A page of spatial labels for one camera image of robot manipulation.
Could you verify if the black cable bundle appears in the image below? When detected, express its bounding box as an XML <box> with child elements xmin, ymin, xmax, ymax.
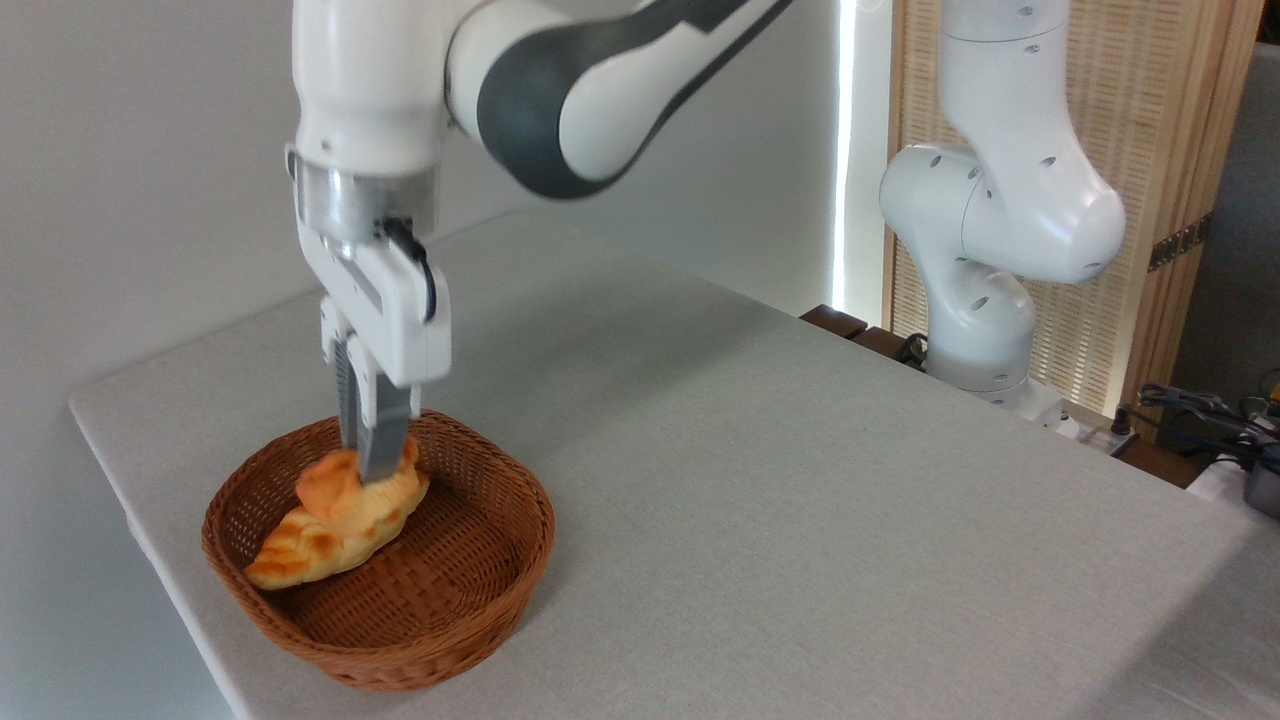
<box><xmin>1138</xmin><ymin>372</ymin><xmax>1280</xmax><ymax>453</ymax></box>

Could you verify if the brown wicker basket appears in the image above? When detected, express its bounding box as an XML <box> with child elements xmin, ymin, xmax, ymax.
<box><xmin>202</xmin><ymin>408</ymin><xmax>556</xmax><ymax>693</ymax></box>

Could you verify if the grey metal device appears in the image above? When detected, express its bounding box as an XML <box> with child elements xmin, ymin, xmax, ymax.
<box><xmin>1244</xmin><ymin>452</ymin><xmax>1280</xmax><ymax>519</ymax></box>

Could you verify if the round orange muffin bread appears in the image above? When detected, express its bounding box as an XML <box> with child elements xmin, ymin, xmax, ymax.
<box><xmin>295</xmin><ymin>435</ymin><xmax>421</xmax><ymax>527</ymax></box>

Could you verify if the dark wooden block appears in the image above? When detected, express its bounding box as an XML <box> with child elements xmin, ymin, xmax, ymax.
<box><xmin>850</xmin><ymin>326</ymin><xmax>926</xmax><ymax>371</ymax></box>
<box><xmin>800</xmin><ymin>304</ymin><xmax>869</xmax><ymax>341</ymax></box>

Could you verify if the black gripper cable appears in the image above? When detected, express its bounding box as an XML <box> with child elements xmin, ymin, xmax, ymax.
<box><xmin>380</xmin><ymin>217</ymin><xmax>439</xmax><ymax>324</ymax></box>

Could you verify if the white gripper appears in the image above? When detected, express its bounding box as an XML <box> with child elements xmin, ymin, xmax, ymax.
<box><xmin>295</xmin><ymin>225</ymin><xmax>453</xmax><ymax>484</ymax></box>

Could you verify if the wooden slat folding screen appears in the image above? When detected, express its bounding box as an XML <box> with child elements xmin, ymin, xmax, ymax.
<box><xmin>882</xmin><ymin>0</ymin><xmax>1267</xmax><ymax>441</ymax></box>

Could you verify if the grey tablecloth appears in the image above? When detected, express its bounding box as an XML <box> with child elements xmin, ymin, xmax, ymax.
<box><xmin>68</xmin><ymin>205</ymin><xmax>1280</xmax><ymax>720</ymax></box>

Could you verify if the long braided bread loaf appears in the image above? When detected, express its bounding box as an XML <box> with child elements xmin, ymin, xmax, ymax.
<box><xmin>245</xmin><ymin>468</ymin><xmax>431</xmax><ymax>591</ymax></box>

